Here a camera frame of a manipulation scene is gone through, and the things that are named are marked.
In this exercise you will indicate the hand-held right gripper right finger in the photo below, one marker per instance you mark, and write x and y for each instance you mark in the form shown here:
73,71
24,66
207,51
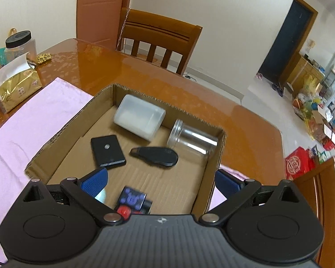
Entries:
227,184

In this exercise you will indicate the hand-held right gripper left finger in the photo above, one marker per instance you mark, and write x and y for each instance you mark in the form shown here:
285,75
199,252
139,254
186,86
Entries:
96,181

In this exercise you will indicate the teal egg-shaped case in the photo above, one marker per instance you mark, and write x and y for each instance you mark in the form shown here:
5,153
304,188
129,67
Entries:
102,196

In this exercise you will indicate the black case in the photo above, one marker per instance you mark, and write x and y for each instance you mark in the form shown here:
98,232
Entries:
107,150

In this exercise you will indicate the blue toy with red wheels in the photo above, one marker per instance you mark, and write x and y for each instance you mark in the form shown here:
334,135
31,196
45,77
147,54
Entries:
134,196

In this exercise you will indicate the clear plastic jar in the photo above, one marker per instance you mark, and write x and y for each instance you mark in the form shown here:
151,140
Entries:
192,138

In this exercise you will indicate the cardboard box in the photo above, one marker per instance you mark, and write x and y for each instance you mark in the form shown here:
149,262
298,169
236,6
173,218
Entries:
322,128
162,180

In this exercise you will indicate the dark oval plastic item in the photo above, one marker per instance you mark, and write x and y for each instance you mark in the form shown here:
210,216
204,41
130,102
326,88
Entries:
159,157

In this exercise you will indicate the white plastic bottle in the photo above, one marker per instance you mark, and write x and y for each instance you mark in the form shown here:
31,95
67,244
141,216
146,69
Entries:
138,117

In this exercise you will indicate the red gift box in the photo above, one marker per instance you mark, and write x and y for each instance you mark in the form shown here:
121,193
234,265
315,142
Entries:
298,163

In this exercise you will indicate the pink cloth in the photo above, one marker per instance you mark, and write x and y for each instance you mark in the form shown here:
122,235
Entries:
16,150

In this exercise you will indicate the dark slippers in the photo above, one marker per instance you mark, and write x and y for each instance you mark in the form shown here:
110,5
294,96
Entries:
277,89

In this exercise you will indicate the cardboard box on floor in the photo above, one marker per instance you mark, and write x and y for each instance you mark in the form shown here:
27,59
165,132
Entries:
322,128

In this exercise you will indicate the pink slippers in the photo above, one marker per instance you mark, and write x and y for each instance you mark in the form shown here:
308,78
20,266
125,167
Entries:
259,75

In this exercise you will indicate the pile of yellow bags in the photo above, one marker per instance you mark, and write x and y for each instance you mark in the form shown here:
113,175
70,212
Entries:
310,97

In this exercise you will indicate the gold tissue pack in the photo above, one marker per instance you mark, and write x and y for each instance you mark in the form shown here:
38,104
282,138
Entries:
16,86

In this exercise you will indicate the gold ornament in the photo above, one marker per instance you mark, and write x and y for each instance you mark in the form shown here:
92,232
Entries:
44,58

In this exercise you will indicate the wooden cabinet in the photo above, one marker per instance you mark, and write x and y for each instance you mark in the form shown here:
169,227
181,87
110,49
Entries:
303,72

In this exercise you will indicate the dark doorway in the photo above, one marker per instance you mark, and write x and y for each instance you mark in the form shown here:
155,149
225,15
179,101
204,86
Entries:
287,39

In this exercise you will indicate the clear jar with black lid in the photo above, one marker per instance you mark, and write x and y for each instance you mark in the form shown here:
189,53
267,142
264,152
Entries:
18,43

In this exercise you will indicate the wooden door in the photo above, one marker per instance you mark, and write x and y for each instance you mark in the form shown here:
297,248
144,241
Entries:
100,5

